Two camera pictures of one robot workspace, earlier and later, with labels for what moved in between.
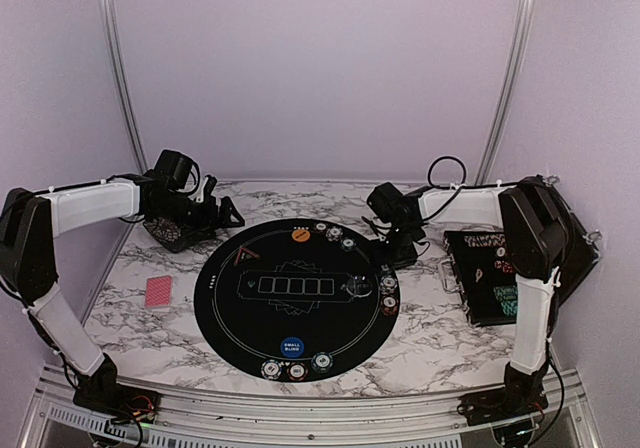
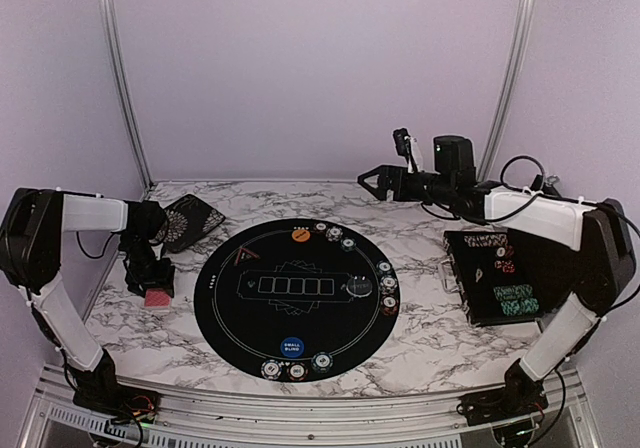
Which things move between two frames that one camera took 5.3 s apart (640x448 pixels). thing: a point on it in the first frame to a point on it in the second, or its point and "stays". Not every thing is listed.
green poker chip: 348,243 stays
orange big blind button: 300,235 stays
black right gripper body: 399,245 to 437,193
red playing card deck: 158,292 stays
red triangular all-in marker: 245,256 stays
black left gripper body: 177,203 to 143,267
